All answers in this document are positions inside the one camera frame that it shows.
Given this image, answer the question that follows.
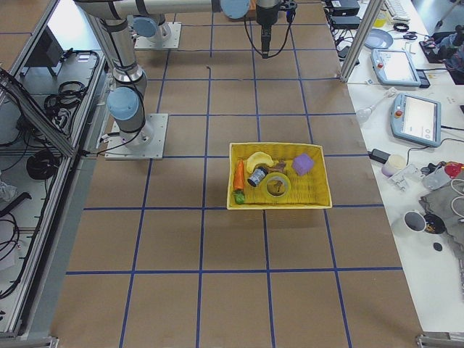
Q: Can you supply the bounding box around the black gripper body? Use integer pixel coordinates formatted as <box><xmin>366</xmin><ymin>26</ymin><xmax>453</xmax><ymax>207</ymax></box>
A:
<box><xmin>256</xmin><ymin>0</ymin><xmax>296</xmax><ymax>38</ymax></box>

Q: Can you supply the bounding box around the yellow tape roll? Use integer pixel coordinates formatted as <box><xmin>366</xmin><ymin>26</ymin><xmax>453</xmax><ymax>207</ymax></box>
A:
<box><xmin>260</xmin><ymin>173</ymin><xmax>291</xmax><ymax>199</ymax></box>

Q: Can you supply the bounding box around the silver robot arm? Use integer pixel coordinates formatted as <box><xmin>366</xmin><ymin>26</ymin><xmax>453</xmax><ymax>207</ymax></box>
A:
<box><xmin>133</xmin><ymin>1</ymin><xmax>297</xmax><ymax>59</ymax></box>
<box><xmin>75</xmin><ymin>1</ymin><xmax>249</xmax><ymax>158</ymax></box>

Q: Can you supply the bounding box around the blue plate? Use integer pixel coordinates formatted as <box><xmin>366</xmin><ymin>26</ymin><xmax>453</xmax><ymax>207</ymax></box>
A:
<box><xmin>364</xmin><ymin>28</ymin><xmax>394</xmax><ymax>49</ymax></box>

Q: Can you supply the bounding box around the yellow toy banana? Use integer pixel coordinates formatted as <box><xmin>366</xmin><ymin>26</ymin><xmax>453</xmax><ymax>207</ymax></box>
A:
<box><xmin>246</xmin><ymin>152</ymin><xmax>274</xmax><ymax>173</ymax></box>

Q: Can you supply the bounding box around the brown toy figure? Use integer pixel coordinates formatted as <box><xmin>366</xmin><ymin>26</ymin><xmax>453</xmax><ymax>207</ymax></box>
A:
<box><xmin>268</xmin><ymin>161</ymin><xmax>286</xmax><ymax>173</ymax></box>

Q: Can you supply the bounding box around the purple foam cube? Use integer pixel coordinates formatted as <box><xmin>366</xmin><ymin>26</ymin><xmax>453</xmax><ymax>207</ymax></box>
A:
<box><xmin>292</xmin><ymin>153</ymin><xmax>315</xmax><ymax>176</ymax></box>

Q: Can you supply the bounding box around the far teach pendant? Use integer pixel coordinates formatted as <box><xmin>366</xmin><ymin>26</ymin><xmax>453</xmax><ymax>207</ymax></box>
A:
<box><xmin>370</xmin><ymin>49</ymin><xmax>421</xmax><ymax>87</ymax></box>

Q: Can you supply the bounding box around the teach pendant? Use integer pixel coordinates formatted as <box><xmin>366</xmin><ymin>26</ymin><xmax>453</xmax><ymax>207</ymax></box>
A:
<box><xmin>370</xmin><ymin>49</ymin><xmax>421</xmax><ymax>87</ymax></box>
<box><xmin>390</xmin><ymin>94</ymin><xmax>442</xmax><ymax>147</ymax></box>

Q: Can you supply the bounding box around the small dark jar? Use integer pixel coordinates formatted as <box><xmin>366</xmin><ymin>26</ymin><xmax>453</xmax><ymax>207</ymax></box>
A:
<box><xmin>247</xmin><ymin>166</ymin><xmax>268</xmax><ymax>187</ymax></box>

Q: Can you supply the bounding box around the orange toy carrot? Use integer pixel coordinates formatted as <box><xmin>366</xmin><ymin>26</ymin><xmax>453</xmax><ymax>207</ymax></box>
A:
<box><xmin>233</xmin><ymin>159</ymin><xmax>245</xmax><ymax>204</ymax></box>

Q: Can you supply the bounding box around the black power adapter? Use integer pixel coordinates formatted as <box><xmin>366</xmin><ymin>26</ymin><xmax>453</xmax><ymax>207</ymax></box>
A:
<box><xmin>368</xmin><ymin>149</ymin><xmax>391</xmax><ymax>165</ymax></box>

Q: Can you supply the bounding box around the near teach pendant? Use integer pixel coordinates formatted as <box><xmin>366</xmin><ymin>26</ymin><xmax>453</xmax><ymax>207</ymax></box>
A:
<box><xmin>390</xmin><ymin>94</ymin><xmax>442</xmax><ymax>147</ymax></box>

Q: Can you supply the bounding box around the white mug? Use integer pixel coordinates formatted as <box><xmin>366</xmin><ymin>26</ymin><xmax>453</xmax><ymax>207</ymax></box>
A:
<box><xmin>391</xmin><ymin>210</ymin><xmax>426</xmax><ymax>237</ymax></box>

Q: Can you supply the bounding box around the grey cloth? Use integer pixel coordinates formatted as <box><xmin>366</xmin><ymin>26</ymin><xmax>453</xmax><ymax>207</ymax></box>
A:
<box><xmin>419</xmin><ymin>179</ymin><xmax>463</xmax><ymax>259</ymax></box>

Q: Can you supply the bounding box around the aluminium frame post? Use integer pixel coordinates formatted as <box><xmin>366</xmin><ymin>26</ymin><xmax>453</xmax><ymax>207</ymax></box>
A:
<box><xmin>339</xmin><ymin>0</ymin><xmax>384</xmax><ymax>83</ymax></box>

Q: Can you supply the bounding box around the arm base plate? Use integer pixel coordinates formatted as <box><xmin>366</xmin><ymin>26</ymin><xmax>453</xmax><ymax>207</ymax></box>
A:
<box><xmin>133</xmin><ymin>17</ymin><xmax>182</xmax><ymax>50</ymax></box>
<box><xmin>104</xmin><ymin>113</ymin><xmax>168</xmax><ymax>160</ymax></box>

